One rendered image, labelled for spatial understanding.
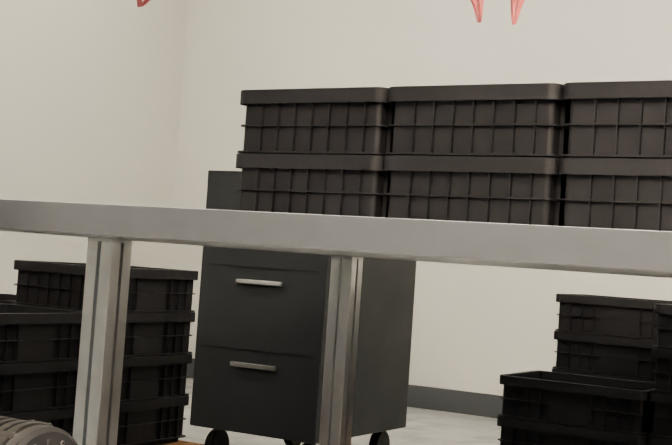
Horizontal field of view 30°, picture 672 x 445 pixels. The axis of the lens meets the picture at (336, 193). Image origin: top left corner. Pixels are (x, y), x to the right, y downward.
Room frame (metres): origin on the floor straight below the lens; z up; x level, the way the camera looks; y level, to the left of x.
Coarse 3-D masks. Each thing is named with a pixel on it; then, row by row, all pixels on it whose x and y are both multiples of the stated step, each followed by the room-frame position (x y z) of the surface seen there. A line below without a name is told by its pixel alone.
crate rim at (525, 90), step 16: (400, 96) 1.97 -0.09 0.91; (416, 96) 1.95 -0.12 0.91; (432, 96) 1.94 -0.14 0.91; (448, 96) 1.92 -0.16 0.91; (464, 96) 1.91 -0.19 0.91; (480, 96) 1.89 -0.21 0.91; (496, 96) 1.88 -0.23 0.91; (512, 96) 1.86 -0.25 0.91; (528, 96) 1.85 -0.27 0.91; (544, 96) 1.83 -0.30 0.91; (560, 96) 1.83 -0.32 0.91
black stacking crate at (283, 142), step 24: (264, 120) 2.13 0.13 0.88; (288, 120) 2.10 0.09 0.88; (312, 120) 2.07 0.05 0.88; (336, 120) 2.05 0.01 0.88; (360, 120) 2.02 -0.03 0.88; (384, 120) 2.02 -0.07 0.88; (264, 144) 2.13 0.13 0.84; (288, 144) 2.10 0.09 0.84; (312, 144) 2.07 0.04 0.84; (336, 144) 2.05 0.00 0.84; (360, 144) 2.02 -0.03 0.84; (384, 144) 2.02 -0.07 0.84
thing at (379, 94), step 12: (252, 96) 2.13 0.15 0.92; (264, 96) 2.12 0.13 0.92; (276, 96) 2.11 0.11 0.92; (288, 96) 2.09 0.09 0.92; (300, 96) 2.08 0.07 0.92; (312, 96) 2.06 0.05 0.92; (324, 96) 2.05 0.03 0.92; (336, 96) 2.04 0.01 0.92; (348, 96) 2.03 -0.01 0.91; (360, 96) 2.01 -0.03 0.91; (372, 96) 2.00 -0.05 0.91; (384, 96) 2.00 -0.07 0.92
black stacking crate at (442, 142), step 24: (408, 120) 1.97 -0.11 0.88; (432, 120) 1.94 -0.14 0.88; (456, 120) 1.93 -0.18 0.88; (480, 120) 1.90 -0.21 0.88; (504, 120) 1.88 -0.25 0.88; (528, 120) 1.86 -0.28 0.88; (552, 120) 1.84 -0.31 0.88; (408, 144) 1.97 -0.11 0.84; (432, 144) 1.94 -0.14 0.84; (456, 144) 1.92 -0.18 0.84; (480, 144) 1.90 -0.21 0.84; (504, 144) 1.88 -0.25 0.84; (528, 144) 1.86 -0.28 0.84; (552, 144) 1.84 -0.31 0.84
